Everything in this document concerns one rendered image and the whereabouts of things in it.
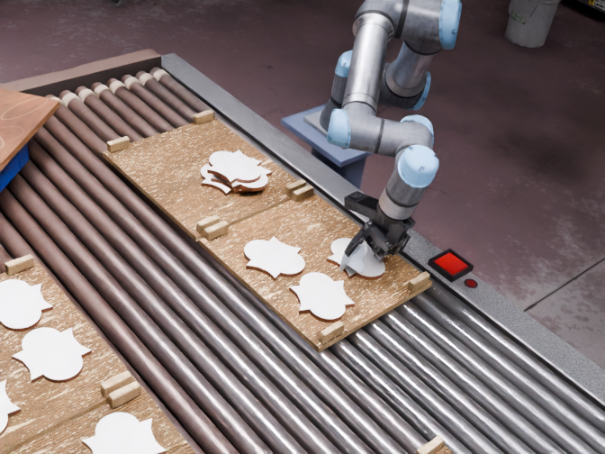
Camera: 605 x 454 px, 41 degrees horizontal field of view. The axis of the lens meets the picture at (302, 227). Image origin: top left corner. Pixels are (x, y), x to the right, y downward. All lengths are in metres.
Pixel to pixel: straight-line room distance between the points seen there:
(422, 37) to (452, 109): 2.59
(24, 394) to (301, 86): 3.20
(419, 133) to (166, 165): 0.71
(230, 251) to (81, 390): 0.49
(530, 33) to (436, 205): 2.00
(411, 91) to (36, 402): 1.30
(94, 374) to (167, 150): 0.77
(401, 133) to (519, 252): 1.99
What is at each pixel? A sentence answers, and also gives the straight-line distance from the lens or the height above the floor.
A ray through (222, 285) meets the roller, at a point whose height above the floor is 0.92.
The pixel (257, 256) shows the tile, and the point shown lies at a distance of 1.81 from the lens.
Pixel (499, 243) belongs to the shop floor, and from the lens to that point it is 3.62.
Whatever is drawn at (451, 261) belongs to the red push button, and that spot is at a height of 0.93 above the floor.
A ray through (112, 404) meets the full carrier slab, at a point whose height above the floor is 0.95.
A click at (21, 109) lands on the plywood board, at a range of 2.13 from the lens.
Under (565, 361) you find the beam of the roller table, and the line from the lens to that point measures 1.82.
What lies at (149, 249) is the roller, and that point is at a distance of 1.87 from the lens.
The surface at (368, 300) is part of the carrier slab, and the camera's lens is 1.77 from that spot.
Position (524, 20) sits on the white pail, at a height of 0.17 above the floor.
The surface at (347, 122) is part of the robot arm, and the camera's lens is 1.67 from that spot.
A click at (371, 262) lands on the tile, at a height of 0.95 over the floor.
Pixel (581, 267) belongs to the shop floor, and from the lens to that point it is 3.66.
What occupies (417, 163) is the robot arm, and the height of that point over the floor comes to 1.28.
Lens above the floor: 2.12
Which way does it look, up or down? 38 degrees down
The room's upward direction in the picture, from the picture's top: 8 degrees clockwise
